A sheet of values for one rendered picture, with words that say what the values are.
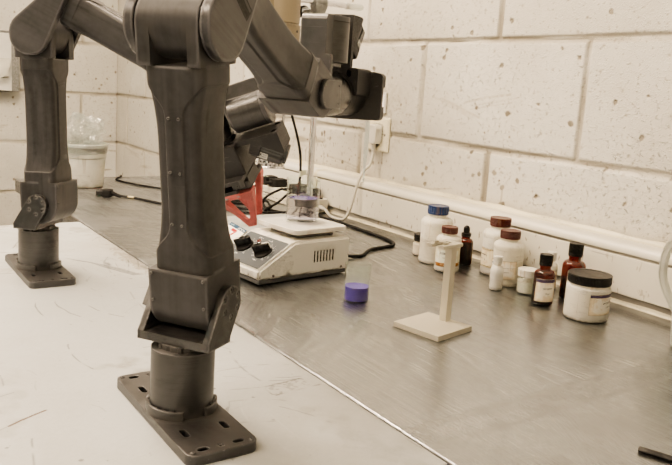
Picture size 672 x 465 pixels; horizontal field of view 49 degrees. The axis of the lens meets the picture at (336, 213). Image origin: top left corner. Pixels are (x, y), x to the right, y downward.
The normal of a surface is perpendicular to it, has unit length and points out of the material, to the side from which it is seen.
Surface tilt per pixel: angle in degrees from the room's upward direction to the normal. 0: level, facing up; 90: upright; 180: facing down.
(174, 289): 97
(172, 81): 97
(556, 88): 90
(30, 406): 0
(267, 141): 113
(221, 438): 0
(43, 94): 95
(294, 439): 0
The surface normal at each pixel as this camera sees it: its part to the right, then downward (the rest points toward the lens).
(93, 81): 0.56, 0.18
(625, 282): -0.83, 0.04
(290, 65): 0.87, 0.14
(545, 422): 0.07, -0.98
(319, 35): -0.39, 0.13
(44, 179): -0.11, 0.16
